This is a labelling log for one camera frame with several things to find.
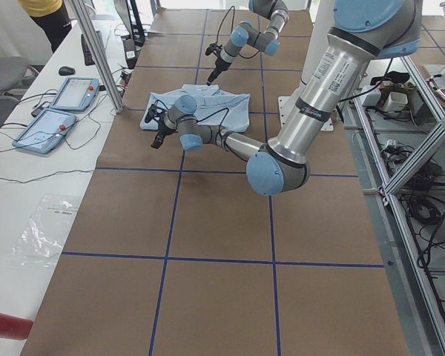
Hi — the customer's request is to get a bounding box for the white box under frame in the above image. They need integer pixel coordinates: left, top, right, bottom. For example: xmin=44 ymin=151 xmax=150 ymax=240
xmin=386 ymin=91 xmax=409 ymax=112

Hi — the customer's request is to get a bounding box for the light blue button shirt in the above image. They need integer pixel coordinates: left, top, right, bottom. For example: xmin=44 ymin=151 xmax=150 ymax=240
xmin=139 ymin=85 xmax=251 ymax=133

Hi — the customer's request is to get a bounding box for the red cylinder bottle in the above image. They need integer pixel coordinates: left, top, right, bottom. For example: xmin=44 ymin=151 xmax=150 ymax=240
xmin=0 ymin=313 xmax=33 ymax=340

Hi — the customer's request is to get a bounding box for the aluminium frame post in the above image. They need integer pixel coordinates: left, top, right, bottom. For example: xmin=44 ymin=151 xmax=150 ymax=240
xmin=70 ymin=0 xmax=124 ymax=113

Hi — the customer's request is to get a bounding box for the lower blue teach pendant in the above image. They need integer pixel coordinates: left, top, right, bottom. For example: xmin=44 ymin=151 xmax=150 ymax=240
xmin=12 ymin=109 xmax=77 ymax=154

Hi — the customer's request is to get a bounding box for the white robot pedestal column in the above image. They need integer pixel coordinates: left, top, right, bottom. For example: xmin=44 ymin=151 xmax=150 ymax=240
xmin=277 ymin=0 xmax=352 ymax=132

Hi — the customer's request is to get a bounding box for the clear plastic bag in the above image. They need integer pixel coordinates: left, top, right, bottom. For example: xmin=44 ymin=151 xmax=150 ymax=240
xmin=5 ymin=194 xmax=82 ymax=269

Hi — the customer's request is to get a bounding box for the aluminium side frame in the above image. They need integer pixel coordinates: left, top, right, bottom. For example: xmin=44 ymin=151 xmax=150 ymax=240
xmin=346 ymin=50 xmax=445 ymax=355

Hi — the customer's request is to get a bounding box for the black keyboard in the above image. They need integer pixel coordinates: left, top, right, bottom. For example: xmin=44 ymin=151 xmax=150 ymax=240
xmin=81 ymin=30 xmax=105 ymax=66

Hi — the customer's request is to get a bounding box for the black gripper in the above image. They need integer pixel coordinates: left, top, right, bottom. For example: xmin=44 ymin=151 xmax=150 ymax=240
xmin=206 ymin=59 xmax=228 ymax=86
xmin=151 ymin=120 xmax=174 ymax=149

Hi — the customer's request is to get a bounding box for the seated person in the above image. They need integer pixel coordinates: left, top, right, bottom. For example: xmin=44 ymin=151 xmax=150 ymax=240
xmin=18 ymin=0 xmax=72 ymax=53

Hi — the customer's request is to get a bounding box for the upper blue teach pendant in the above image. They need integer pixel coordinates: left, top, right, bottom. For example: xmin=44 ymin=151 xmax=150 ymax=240
xmin=50 ymin=76 xmax=99 ymax=113

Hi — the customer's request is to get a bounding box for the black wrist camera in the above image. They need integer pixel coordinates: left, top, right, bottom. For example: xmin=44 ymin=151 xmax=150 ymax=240
xmin=205 ymin=42 xmax=223 ymax=56
xmin=144 ymin=104 xmax=165 ymax=124

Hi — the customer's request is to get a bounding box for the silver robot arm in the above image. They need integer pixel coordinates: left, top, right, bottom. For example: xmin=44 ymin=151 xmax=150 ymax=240
xmin=205 ymin=1 xmax=289 ymax=86
xmin=145 ymin=1 xmax=422 ymax=196

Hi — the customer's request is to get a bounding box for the grey office chair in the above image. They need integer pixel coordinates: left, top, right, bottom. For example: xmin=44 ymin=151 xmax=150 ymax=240
xmin=0 ymin=56 xmax=39 ymax=106

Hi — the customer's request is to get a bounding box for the blue teach pendant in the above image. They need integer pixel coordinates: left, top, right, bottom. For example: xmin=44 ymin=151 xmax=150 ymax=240
xmin=50 ymin=76 xmax=99 ymax=113
xmin=12 ymin=109 xmax=77 ymax=154

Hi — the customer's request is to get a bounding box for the black computer mouse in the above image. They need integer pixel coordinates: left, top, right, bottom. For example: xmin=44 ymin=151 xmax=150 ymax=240
xmin=58 ymin=66 xmax=76 ymax=76

